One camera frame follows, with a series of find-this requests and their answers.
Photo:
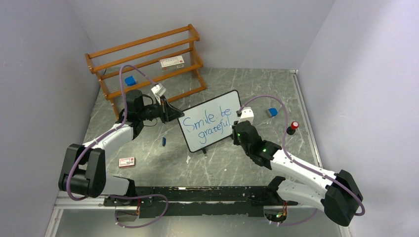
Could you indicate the blue cube on shelf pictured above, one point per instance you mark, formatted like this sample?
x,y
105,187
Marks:
x,y
130,81

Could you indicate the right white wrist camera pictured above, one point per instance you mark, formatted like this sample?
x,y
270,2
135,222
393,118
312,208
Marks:
x,y
246,114

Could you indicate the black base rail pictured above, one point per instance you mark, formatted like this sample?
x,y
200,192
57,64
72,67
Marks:
x,y
196,201

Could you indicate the orange wooden shelf rack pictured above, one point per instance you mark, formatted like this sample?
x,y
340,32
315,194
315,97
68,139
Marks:
x,y
145,54

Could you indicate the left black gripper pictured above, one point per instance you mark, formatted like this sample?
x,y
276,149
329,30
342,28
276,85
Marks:
x,y
167,113

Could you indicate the red white box on table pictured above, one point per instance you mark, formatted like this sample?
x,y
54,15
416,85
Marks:
x,y
126,162

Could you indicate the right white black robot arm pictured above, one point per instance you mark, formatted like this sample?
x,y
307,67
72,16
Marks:
x,y
336,194

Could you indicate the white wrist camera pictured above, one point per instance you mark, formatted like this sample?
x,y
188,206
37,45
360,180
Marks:
x,y
158,91
246,114

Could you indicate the white red box on shelf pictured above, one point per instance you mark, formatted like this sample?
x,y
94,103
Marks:
x,y
172,63

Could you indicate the white whiteboard black frame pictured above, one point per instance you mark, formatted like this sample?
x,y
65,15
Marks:
x,y
210,121

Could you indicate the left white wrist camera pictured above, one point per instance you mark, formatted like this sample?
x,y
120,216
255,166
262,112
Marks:
x,y
158,91

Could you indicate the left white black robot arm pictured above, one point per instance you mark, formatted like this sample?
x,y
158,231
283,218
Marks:
x,y
83,172

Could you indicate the blue grey whiteboard eraser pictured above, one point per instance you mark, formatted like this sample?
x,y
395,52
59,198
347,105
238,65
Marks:
x,y
271,112

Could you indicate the red black bottle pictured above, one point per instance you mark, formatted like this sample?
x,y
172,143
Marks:
x,y
292,128

